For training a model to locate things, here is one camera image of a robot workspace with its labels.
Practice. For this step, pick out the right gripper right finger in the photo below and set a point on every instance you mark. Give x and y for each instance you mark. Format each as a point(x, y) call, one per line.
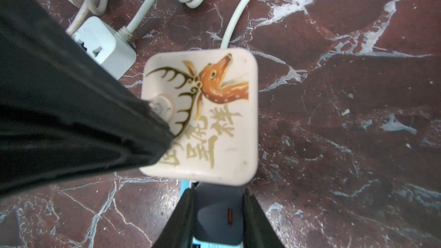
point(257, 230)

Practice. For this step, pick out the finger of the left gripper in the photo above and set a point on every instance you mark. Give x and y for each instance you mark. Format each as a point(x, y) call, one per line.
point(62, 115)

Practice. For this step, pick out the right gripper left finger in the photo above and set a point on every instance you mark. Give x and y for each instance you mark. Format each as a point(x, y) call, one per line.
point(179, 230)

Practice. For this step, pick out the dark grey plug adapter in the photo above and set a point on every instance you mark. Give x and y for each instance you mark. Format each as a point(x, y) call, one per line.
point(218, 213)

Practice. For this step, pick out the teal power strip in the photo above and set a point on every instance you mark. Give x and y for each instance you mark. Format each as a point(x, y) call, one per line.
point(193, 213)

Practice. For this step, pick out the white power strip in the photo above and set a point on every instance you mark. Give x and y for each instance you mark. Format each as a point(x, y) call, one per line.
point(102, 44)

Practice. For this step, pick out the peach plug adapter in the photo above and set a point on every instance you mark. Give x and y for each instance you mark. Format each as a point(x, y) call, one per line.
point(209, 100)

